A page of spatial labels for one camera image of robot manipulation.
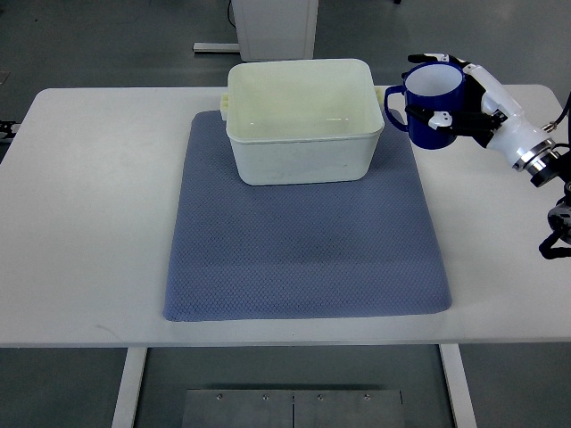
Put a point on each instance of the white pedestal cabinet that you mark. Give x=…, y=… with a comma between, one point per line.
x=269, y=31

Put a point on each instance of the metal floor plate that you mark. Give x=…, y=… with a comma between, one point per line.
x=293, y=408

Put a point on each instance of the black clamp at table edge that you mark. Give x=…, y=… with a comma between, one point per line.
x=8, y=130

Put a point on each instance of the left white table leg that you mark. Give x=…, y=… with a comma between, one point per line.
x=130, y=384

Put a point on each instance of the white table leg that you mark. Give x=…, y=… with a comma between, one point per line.
x=130, y=384
x=457, y=386

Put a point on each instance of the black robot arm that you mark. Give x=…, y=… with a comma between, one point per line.
x=545, y=231

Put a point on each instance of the blue mug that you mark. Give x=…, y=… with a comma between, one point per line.
x=432, y=91

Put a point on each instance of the cream plastic box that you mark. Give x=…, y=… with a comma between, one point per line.
x=303, y=121

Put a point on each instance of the blue textured mat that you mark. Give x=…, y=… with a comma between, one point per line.
x=365, y=248

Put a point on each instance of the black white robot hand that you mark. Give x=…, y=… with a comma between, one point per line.
x=492, y=117

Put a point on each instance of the right white table leg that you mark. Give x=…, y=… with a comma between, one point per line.
x=457, y=386

